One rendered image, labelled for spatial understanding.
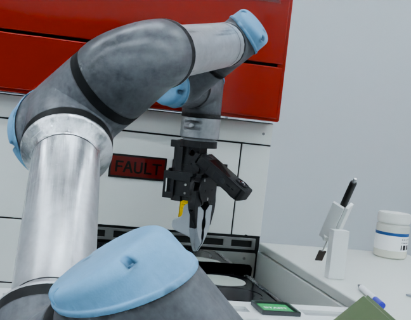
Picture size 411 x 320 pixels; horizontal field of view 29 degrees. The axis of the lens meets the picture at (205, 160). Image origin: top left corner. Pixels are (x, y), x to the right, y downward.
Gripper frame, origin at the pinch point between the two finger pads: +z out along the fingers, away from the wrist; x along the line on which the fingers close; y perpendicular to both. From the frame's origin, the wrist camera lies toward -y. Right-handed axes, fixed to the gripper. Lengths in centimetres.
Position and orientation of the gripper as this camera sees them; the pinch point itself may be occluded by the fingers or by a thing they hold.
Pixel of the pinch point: (199, 245)
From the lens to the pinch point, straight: 153.7
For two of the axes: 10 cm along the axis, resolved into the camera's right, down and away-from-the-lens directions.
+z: -0.9, 9.9, 0.7
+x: -4.4, 0.2, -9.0
